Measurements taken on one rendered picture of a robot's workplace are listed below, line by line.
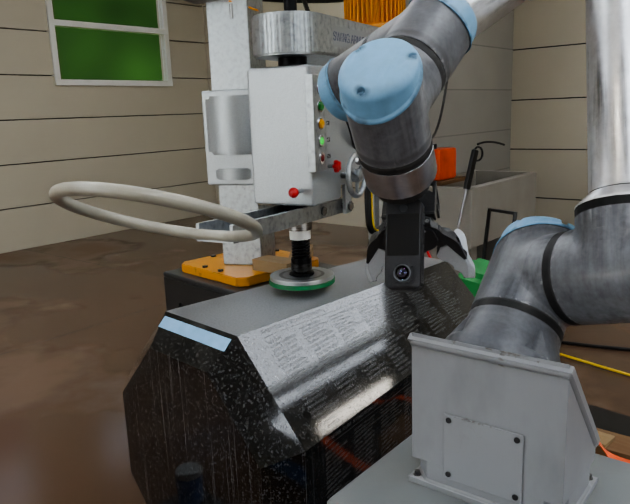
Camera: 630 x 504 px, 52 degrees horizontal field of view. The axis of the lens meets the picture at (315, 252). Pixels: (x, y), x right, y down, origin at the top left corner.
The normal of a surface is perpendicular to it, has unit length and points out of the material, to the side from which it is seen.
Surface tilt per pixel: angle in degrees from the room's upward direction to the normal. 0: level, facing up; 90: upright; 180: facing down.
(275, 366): 45
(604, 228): 69
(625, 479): 0
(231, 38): 90
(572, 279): 86
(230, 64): 90
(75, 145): 90
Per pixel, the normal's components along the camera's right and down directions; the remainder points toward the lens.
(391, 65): -0.29, -0.55
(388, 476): -0.04, -0.98
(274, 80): -0.47, 0.21
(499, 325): -0.15, -0.81
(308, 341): 0.49, -0.61
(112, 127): 0.77, 0.11
